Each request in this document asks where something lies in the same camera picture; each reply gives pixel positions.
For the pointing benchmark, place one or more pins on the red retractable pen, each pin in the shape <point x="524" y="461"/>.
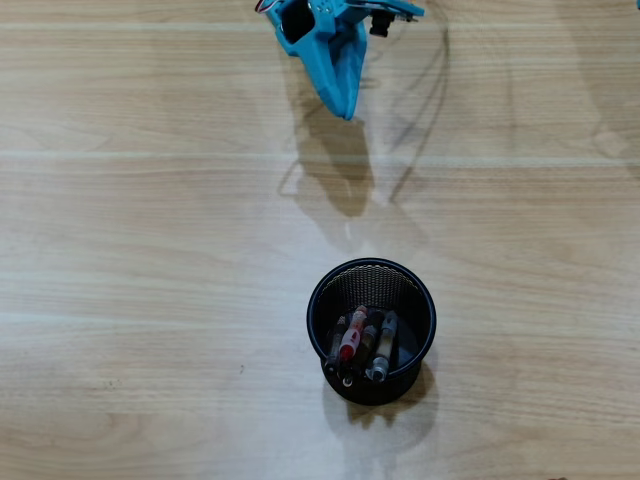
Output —
<point x="352" y="335"/>

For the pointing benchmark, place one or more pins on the clear pen grey grip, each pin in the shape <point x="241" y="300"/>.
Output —
<point x="385" y="345"/>

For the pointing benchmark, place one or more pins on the black mesh pen holder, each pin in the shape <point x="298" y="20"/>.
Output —
<point x="370" y="392"/>

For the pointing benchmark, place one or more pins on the blue wrist camera module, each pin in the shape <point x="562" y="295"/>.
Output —
<point x="395" y="10"/>

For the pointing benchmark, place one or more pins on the black retractable pen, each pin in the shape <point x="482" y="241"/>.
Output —
<point x="364" y="345"/>

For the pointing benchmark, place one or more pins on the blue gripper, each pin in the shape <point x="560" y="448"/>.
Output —
<point x="334" y="57"/>

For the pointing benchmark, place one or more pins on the clear pen black cap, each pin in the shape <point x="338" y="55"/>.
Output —
<point x="334" y="345"/>

